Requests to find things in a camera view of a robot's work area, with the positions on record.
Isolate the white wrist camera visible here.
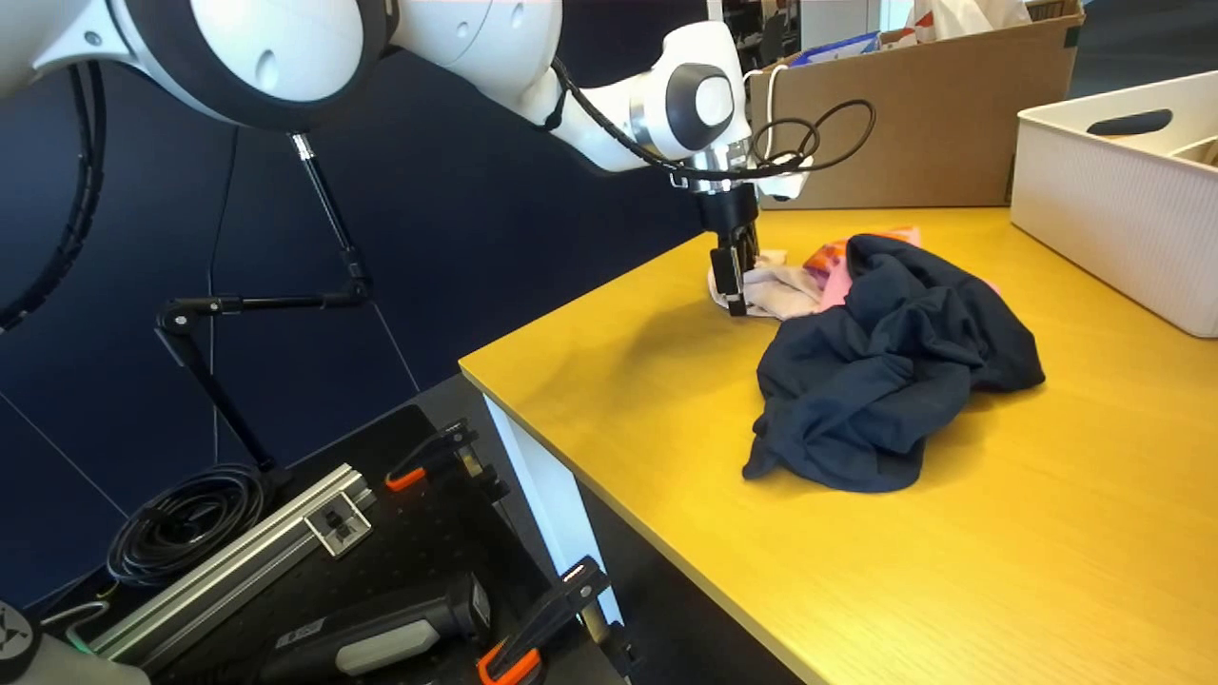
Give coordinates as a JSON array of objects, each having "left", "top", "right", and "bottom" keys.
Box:
[{"left": 751, "top": 127, "right": 817, "bottom": 208}]

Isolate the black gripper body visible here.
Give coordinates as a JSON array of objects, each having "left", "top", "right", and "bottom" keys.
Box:
[{"left": 701, "top": 179, "right": 767, "bottom": 259}]

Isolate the black articulated camera stand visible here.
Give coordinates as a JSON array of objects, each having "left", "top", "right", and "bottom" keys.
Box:
[{"left": 154, "top": 131, "right": 381, "bottom": 485}]

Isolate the black coiled cable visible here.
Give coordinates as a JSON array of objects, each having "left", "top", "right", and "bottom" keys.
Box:
[{"left": 103, "top": 462, "right": 277, "bottom": 590}]

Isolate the brown cardboard box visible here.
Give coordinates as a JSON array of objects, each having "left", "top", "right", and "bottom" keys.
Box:
[{"left": 756, "top": 13, "right": 1088, "bottom": 213}]

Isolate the black orange clamp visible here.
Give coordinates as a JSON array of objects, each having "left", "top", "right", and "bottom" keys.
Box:
[
  {"left": 471, "top": 551, "right": 638, "bottom": 685},
  {"left": 381, "top": 418, "right": 513, "bottom": 508}
]

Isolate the silver aluminium extrusion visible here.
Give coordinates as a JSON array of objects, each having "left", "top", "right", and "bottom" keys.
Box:
[{"left": 85, "top": 462, "right": 386, "bottom": 668}]

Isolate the white rope handle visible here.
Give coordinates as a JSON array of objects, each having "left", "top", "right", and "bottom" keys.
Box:
[{"left": 739, "top": 61, "right": 791, "bottom": 163}]

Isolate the blue white flat box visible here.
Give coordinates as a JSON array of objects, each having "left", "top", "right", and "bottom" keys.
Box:
[{"left": 789, "top": 31, "right": 891, "bottom": 69}]

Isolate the pale cream cloth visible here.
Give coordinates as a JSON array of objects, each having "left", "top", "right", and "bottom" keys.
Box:
[{"left": 739, "top": 248, "right": 829, "bottom": 323}]

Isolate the grey round device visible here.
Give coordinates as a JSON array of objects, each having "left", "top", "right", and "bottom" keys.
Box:
[{"left": 0, "top": 595, "right": 155, "bottom": 685}]

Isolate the black grey power tool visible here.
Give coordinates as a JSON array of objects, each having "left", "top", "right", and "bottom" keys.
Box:
[{"left": 255, "top": 576, "right": 498, "bottom": 685}]

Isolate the dark navy cloth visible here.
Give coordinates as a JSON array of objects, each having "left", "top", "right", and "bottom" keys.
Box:
[{"left": 739, "top": 232, "right": 1051, "bottom": 494}]

